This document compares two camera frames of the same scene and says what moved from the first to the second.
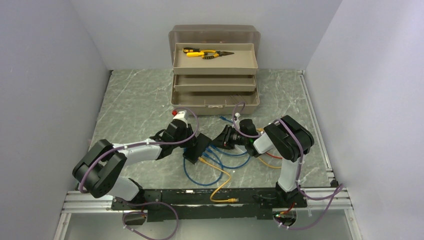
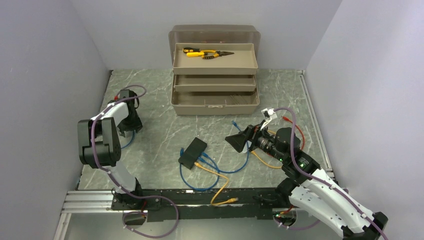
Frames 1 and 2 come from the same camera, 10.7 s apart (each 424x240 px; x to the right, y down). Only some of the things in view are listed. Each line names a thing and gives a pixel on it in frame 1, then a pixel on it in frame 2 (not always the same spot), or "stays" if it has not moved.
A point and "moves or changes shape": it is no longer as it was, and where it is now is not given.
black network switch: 194,152 moves or changes shape
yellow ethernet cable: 230,200 moves or changes shape
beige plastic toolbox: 215,69 stays
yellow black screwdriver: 190,49 stays
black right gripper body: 231,138 -> 261,139
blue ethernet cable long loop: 218,156 -> 204,154
